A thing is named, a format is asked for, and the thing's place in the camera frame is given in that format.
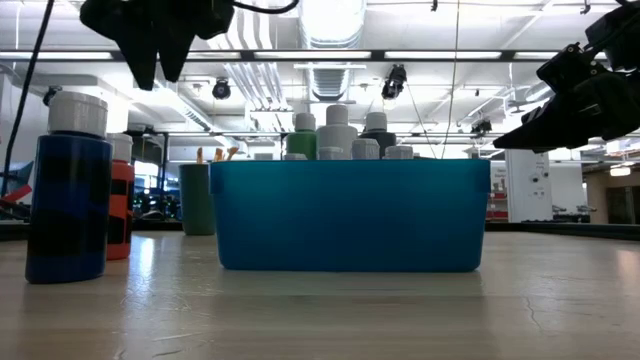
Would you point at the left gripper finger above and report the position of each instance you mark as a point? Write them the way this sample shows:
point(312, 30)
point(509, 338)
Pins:
point(145, 55)
point(174, 50)

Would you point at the small maroon paint bottle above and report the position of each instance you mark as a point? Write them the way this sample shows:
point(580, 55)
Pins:
point(399, 152)

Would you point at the green plastic cup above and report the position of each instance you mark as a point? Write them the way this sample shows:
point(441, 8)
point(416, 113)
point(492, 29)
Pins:
point(196, 200)

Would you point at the small red paint bottle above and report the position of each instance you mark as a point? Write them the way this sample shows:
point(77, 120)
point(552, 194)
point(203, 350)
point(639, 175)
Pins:
point(120, 210)

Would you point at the large green paint bottle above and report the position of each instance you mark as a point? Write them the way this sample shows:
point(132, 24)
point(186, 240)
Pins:
point(301, 142)

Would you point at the large grey paint bottle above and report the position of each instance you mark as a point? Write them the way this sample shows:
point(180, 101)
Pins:
point(377, 132)

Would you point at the large white paint bottle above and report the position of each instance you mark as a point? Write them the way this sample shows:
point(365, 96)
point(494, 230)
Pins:
point(336, 130)

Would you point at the teal plastic tray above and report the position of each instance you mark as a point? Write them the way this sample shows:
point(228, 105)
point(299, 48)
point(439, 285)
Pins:
point(350, 215)

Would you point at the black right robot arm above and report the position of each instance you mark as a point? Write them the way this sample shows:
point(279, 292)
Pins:
point(615, 30)

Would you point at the white pillar with controls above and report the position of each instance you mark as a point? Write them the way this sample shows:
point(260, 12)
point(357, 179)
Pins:
point(527, 180)

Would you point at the red storage shelf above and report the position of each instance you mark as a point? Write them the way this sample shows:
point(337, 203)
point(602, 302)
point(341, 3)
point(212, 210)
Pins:
point(497, 215)

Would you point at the grey monitor screen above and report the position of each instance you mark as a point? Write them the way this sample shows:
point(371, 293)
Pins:
point(15, 175)

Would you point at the black overhead rig beam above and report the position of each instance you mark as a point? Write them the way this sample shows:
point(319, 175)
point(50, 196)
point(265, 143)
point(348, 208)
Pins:
point(377, 55)

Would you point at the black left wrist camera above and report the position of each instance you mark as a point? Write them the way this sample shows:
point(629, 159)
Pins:
point(215, 17)

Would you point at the black aluminium table frame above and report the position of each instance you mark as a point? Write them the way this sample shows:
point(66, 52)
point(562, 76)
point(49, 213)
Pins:
point(575, 230)

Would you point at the black ceiling-hung camera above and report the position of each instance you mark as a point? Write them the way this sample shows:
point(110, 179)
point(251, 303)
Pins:
point(394, 80)

